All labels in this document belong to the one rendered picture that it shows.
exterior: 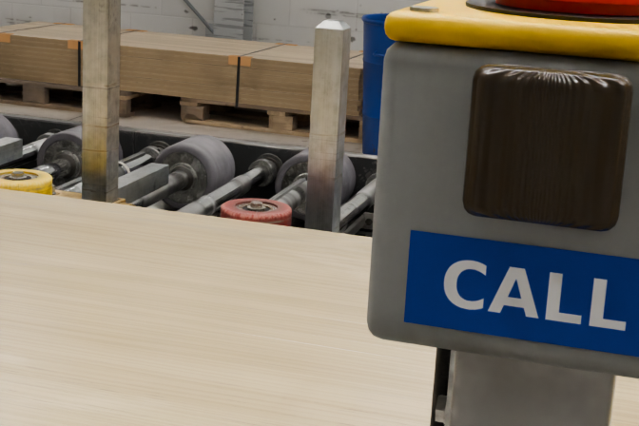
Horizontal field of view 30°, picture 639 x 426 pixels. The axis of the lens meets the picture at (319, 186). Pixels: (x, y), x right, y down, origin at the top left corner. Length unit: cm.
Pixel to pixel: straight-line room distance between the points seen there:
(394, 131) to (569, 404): 7
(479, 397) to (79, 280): 84
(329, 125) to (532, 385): 116
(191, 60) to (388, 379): 582
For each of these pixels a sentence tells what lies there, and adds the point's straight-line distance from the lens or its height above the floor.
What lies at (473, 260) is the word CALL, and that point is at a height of 117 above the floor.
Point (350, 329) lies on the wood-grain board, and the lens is 99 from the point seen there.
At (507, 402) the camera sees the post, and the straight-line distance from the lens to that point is 27.
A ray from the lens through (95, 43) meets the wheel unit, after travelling 151.
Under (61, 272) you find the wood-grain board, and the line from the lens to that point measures 112.
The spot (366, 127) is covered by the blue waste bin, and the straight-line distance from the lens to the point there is 601.
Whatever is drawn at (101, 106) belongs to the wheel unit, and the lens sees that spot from 152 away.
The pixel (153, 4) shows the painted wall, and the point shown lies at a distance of 815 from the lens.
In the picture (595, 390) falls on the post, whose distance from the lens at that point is 27.
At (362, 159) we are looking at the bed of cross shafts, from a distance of 196.
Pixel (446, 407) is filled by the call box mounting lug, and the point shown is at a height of 113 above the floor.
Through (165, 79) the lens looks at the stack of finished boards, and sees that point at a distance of 675.
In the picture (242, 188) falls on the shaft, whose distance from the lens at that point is 185.
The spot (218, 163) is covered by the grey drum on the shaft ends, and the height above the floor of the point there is 83.
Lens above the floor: 124
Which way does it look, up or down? 13 degrees down
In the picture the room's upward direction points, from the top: 3 degrees clockwise
